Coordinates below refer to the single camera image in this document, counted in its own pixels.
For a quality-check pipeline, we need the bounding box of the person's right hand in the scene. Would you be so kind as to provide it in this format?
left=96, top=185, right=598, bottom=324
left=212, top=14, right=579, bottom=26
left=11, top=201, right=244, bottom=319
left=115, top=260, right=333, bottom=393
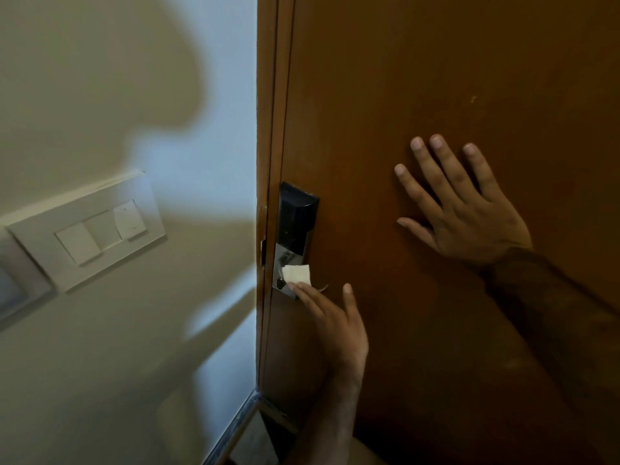
left=394, top=134, right=532, bottom=270

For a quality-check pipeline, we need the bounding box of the person's left hand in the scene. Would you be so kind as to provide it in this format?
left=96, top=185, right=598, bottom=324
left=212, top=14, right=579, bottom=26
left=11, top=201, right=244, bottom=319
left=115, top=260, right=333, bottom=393
left=288, top=282, right=370, bottom=379

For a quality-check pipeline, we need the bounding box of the brown wooden door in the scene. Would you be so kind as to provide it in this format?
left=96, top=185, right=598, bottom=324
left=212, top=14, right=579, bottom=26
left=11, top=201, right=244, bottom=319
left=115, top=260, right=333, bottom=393
left=260, top=0, right=620, bottom=465

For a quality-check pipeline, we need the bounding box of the person's left forearm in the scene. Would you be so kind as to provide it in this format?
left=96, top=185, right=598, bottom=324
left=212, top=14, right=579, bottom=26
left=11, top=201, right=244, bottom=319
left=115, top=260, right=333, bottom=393
left=285, top=369, right=369, bottom=465

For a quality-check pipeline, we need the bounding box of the person's right forearm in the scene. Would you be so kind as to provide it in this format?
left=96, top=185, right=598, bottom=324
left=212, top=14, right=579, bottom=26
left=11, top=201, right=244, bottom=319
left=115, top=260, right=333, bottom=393
left=479, top=246, right=620, bottom=465

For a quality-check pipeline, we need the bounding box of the black silver electronic door lock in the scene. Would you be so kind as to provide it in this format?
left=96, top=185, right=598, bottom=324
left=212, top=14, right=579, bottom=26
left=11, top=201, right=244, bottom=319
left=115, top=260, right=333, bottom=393
left=272, top=181, right=320, bottom=301

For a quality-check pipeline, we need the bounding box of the brown wooden door frame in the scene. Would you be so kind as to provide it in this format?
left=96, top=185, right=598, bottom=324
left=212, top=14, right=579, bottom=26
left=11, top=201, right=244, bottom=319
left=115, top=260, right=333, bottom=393
left=255, top=0, right=282, bottom=394

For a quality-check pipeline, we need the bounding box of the white rocker switch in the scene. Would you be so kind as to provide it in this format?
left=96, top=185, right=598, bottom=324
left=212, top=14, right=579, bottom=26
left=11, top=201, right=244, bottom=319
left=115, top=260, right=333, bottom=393
left=86, top=211, right=123, bottom=252
left=112, top=200, right=148, bottom=241
left=55, top=222, right=103, bottom=266

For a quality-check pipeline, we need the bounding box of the white wall switch plate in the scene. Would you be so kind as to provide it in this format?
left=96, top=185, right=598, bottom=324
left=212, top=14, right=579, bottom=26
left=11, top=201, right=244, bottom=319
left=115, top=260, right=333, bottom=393
left=7, top=170, right=167, bottom=293

